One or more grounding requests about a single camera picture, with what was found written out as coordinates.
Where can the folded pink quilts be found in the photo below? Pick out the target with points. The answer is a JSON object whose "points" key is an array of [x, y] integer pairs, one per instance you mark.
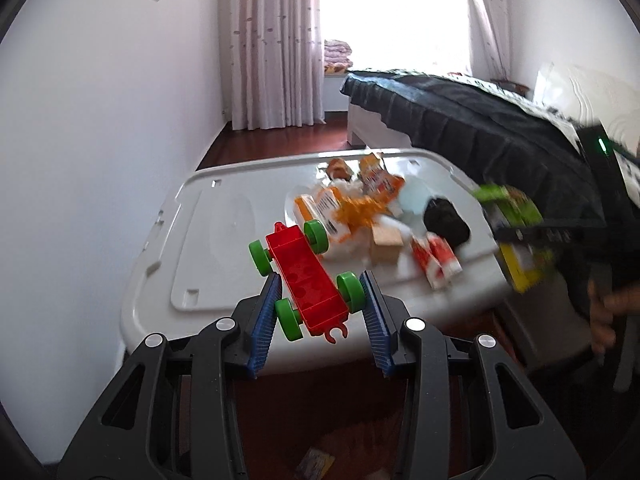
{"points": [[338, 55]]}

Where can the white quilted headboard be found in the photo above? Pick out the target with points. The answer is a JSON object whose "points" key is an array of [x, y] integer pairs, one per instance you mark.
{"points": [[590, 95]]}

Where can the light blue face mask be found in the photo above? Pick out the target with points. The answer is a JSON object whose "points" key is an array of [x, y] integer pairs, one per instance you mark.
{"points": [[416, 201]]}

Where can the orange plastic mesh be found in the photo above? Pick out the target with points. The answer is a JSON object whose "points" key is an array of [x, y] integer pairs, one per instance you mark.
{"points": [[361, 212]]}

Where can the golden bread snack packet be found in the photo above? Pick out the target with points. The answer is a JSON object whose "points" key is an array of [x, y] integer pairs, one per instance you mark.
{"points": [[340, 168]]}

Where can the red toy car green wheels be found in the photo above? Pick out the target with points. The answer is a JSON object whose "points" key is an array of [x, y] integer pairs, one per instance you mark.
{"points": [[302, 280]]}

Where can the yellow packet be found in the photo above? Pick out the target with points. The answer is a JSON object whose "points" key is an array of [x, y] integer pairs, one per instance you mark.
{"points": [[315, 462]]}

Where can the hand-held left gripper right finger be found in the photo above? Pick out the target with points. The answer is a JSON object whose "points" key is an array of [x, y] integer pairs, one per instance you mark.
{"points": [[376, 327]]}

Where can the red white sachet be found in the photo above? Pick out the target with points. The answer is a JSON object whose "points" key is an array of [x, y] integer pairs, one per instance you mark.
{"points": [[446, 254], [426, 262]]}

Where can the person's right hand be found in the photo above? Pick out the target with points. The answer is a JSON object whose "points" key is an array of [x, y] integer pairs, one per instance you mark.
{"points": [[601, 325]]}

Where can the white plastic storage bin lid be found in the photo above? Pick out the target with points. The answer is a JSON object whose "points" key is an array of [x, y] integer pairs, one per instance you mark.
{"points": [[230, 240]]}

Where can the green yellow cardboard box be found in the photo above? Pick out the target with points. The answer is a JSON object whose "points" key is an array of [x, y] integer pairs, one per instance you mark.
{"points": [[515, 205]]}

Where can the black crumpled plastic bag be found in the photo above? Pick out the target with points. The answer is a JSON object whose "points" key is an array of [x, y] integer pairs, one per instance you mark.
{"points": [[446, 222]]}

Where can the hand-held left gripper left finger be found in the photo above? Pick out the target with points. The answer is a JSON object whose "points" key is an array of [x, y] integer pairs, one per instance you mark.
{"points": [[264, 327]]}

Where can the white plastic bag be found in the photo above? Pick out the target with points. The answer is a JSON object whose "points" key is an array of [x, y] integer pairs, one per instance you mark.
{"points": [[354, 187]]}

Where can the tan wooden block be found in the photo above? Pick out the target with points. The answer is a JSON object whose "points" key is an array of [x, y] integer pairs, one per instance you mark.
{"points": [[386, 246]]}

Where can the pink dotted curtain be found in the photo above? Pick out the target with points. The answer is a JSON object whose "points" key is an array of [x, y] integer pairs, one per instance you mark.
{"points": [[275, 45], [487, 15]]}

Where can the white bed frame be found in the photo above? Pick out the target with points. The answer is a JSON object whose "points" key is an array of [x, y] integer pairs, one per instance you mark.
{"points": [[367, 122]]}

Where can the crumpled orange packet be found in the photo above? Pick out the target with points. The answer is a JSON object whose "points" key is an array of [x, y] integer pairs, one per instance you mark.
{"points": [[377, 177]]}

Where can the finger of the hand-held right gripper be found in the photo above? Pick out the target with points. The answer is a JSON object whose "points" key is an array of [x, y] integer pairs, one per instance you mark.
{"points": [[550, 235]]}

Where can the bed with dark cover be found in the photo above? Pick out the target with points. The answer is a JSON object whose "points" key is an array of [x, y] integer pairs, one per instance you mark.
{"points": [[475, 120]]}

